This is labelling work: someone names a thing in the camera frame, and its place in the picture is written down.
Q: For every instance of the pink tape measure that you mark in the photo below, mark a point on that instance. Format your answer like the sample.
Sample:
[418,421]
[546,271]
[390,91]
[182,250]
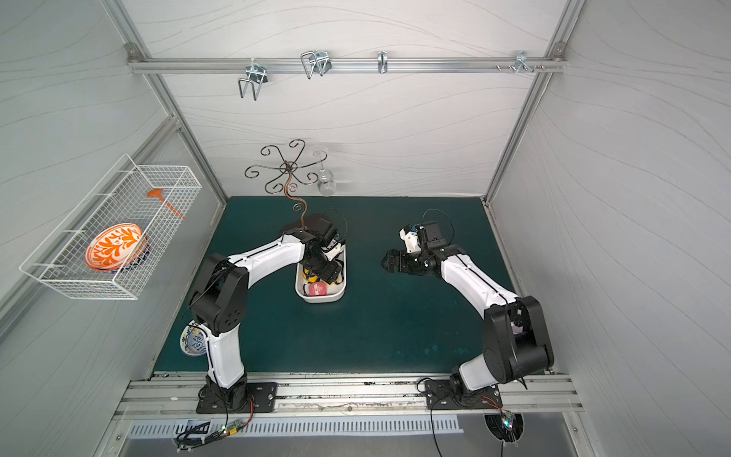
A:
[317,289]

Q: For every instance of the yellow tape measure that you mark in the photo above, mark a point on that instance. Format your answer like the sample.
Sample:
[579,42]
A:
[310,277]

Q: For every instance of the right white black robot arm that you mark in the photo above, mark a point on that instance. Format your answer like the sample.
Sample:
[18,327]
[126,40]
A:
[516,342]

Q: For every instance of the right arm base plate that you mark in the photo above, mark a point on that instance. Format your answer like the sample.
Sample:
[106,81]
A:
[446,395]

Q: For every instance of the round black floor port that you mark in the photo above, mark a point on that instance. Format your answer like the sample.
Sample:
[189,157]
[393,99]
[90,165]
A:
[507,427]

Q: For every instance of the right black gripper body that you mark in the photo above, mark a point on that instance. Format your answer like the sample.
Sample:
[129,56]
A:
[401,261]

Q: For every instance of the loop metal hook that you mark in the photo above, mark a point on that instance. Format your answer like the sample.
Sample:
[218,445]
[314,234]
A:
[315,62]

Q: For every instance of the white storage box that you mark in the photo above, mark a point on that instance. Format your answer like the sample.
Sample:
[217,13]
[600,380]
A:
[335,291]

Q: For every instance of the orange white patterned plate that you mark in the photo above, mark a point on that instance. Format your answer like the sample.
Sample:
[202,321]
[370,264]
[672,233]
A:
[117,247]

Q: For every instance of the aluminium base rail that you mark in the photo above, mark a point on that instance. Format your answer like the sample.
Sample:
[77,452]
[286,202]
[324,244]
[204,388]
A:
[175,394]

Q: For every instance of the wine glass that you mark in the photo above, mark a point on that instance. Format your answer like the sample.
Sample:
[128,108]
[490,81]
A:
[328,183]

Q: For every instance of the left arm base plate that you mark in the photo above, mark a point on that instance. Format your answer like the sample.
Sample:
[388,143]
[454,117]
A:
[242,397]

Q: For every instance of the white wire basket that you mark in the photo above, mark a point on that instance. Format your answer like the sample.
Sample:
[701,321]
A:
[120,196]

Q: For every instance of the copper wire glass stand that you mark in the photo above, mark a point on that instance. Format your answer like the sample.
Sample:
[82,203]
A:
[290,174]

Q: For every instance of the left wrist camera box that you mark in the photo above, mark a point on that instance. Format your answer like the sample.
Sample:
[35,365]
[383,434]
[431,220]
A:
[325,231]

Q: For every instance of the double prong metal hook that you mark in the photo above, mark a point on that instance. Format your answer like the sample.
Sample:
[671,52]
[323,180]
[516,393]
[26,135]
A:
[253,81]

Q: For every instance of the blue patterned plate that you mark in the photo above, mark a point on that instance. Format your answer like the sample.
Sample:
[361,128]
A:
[193,340]

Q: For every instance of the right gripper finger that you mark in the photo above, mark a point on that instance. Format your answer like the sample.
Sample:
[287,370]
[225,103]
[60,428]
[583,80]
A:
[392,267]
[392,257]

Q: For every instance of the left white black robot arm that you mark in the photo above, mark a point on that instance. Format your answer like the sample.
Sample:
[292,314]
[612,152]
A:
[219,301]

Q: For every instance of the small metal hook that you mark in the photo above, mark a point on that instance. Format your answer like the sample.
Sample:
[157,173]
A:
[382,62]

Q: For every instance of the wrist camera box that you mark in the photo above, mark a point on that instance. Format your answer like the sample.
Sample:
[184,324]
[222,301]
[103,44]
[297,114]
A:
[325,231]
[422,237]

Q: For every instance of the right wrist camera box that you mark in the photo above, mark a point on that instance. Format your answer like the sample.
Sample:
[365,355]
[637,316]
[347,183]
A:
[422,237]

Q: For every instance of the right metal hook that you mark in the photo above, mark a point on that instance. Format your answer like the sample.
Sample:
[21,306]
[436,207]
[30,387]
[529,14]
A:
[522,64]

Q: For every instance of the aluminium top rail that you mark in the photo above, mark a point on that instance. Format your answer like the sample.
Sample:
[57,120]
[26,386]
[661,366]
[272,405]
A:
[340,65]

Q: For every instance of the orange spatula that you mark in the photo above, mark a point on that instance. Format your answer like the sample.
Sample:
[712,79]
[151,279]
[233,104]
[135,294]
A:
[158,194]

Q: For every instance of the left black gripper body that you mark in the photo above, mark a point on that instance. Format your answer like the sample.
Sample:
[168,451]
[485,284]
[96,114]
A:
[326,268]

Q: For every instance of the white vent strip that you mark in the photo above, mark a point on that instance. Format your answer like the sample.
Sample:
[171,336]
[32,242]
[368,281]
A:
[316,426]

